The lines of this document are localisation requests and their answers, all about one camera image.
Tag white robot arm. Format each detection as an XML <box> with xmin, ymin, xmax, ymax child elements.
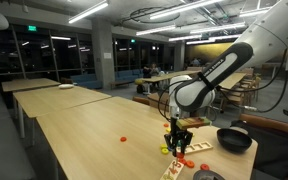
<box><xmin>164</xmin><ymin>0</ymin><xmax>288</xmax><ymax>155</ymax></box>

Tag brown leather chair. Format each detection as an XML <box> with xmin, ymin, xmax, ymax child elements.
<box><xmin>231</xmin><ymin>114</ymin><xmax>288</xmax><ymax>179</ymax></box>

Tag black bowl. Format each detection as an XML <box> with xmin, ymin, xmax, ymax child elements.
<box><xmin>217</xmin><ymin>128</ymin><xmax>252</xmax><ymax>153</ymax></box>

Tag wooden peg board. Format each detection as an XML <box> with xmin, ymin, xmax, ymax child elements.
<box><xmin>160</xmin><ymin>160</ymin><xmax>184</xmax><ymax>180</ymax></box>

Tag wooden slotted tray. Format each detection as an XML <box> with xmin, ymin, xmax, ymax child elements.
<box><xmin>185</xmin><ymin>141</ymin><xmax>213</xmax><ymax>154</ymax></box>

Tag white plate on table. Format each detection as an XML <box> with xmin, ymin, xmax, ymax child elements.
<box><xmin>58</xmin><ymin>84</ymin><xmax>74</xmax><ymax>89</ymax></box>

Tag black tape roll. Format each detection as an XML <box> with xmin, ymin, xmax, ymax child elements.
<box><xmin>193</xmin><ymin>170</ymin><xmax>225</xmax><ymax>180</ymax></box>

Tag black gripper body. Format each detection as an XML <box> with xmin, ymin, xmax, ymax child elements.
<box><xmin>164</xmin><ymin>118</ymin><xmax>193</xmax><ymax>149</ymax></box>

